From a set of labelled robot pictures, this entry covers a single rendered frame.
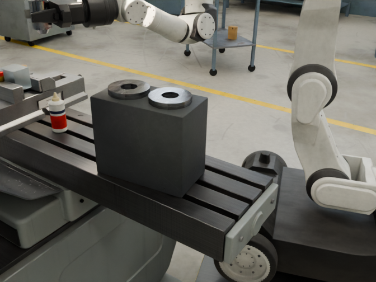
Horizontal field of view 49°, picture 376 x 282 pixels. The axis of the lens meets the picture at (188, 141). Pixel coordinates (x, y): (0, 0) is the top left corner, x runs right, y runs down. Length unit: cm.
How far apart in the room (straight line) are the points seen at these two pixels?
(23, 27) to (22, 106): 446
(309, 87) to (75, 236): 77
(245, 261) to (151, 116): 70
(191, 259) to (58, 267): 100
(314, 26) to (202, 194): 60
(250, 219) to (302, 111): 50
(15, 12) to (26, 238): 479
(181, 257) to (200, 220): 127
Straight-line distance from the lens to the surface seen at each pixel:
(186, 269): 203
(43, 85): 127
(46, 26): 110
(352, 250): 139
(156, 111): 81
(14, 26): 579
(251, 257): 136
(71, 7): 109
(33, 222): 107
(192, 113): 82
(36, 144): 113
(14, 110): 122
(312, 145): 137
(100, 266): 135
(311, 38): 125
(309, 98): 125
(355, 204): 142
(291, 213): 147
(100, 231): 126
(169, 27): 125
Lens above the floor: 144
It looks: 28 degrees down
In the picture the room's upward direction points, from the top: 1 degrees clockwise
